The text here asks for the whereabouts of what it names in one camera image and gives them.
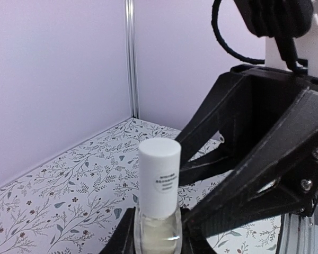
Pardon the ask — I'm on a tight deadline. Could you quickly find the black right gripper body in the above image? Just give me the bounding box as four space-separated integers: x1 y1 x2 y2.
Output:
217 65 318 159

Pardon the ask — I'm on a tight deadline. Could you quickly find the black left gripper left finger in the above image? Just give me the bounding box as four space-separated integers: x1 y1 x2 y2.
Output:
99 208 136 254

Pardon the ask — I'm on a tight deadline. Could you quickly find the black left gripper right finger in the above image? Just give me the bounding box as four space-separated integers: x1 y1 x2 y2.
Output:
181 228 216 254

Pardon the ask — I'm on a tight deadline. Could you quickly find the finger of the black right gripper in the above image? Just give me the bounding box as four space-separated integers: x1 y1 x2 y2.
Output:
176 72 252 186
182 90 318 237

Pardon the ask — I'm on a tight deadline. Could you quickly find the clear nail polish bottle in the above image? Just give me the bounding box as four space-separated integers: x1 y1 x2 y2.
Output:
134 206 183 254

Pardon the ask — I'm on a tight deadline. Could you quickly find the aluminium corner post right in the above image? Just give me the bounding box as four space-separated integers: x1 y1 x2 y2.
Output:
125 0 140 119

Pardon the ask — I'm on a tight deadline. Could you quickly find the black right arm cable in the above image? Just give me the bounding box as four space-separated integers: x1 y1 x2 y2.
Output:
211 0 266 66

